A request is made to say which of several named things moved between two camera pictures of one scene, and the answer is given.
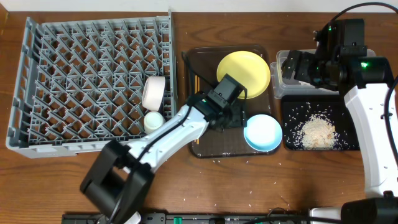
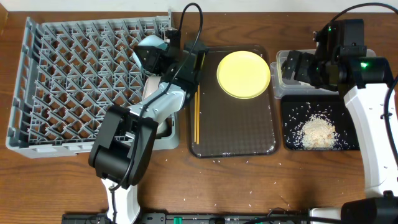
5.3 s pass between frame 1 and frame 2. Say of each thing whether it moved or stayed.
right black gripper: stayed
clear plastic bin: stayed
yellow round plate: stayed
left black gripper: moved
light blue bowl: moved
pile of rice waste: stayed
